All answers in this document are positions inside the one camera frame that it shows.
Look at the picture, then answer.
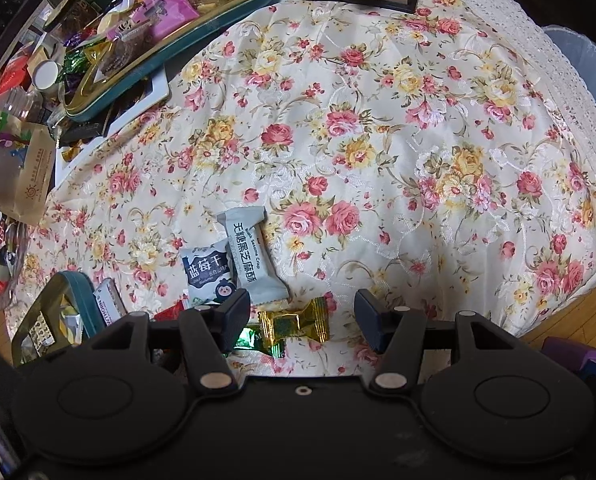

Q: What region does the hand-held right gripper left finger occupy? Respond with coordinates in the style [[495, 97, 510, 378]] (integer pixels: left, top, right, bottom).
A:
[[83, 287, 253, 395]]

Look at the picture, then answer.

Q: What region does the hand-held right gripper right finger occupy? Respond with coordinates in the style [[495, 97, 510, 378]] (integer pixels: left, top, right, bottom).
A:
[[354, 288, 522, 394]]

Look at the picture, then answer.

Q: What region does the white navy snack packet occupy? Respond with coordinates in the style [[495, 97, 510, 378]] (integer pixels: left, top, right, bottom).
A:
[[179, 239, 239, 309]]

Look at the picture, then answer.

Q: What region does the grey black-print snack packet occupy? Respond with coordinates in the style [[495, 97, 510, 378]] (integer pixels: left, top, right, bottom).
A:
[[215, 206, 291, 307]]

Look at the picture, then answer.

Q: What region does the red snack packet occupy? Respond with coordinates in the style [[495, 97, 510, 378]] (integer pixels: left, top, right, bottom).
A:
[[153, 299, 191, 323]]

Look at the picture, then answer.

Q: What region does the gold patterned snack packet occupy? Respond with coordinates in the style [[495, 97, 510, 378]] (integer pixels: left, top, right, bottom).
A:
[[25, 312, 56, 352]]

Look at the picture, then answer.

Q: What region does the yellow grey snack packet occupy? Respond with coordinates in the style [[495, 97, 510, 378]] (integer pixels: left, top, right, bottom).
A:
[[58, 305, 84, 346]]

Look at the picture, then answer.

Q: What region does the pale grey strip snack packet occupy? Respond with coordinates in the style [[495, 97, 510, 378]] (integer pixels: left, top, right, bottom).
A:
[[92, 280, 129, 332]]

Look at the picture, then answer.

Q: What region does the green wrapped candy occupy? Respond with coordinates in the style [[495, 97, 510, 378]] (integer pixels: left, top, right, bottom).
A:
[[223, 325, 286, 360]]

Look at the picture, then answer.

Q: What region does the gold wrapped candy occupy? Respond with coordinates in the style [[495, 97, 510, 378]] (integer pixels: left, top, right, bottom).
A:
[[257, 296, 331, 345]]

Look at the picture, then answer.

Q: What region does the clear glass dish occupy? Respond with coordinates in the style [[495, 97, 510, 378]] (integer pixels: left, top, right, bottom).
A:
[[0, 220, 29, 311]]

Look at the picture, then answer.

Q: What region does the floral tablecloth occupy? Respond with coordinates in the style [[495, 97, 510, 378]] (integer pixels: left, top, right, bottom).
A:
[[5, 0, 596, 377]]

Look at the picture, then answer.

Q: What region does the purple box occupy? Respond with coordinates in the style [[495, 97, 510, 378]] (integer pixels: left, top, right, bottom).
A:
[[540, 336, 596, 377]]

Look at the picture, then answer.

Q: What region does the brown paper bag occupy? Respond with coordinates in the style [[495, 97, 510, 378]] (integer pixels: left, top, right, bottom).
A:
[[0, 110, 58, 226]]

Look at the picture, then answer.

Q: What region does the white rectangular tray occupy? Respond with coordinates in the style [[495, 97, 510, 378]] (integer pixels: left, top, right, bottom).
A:
[[53, 67, 171, 181]]

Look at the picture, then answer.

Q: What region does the black snack packet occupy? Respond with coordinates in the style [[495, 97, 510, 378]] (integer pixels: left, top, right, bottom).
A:
[[60, 122, 104, 143]]

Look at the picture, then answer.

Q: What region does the teal oval tin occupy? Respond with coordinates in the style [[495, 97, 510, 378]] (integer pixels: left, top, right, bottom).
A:
[[58, 0, 279, 123]]

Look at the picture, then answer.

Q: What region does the white round lid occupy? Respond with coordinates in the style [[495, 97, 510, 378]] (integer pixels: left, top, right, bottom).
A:
[[32, 60, 61, 96]]

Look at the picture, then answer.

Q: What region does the pink packet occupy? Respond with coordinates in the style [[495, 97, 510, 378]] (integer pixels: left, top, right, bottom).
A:
[[128, 0, 201, 43]]

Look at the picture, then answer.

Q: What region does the grey bin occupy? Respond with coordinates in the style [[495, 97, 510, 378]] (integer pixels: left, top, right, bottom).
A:
[[543, 25, 596, 141]]

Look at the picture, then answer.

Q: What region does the dark framed panel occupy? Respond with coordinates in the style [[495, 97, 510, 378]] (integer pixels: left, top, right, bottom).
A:
[[0, 0, 45, 81]]

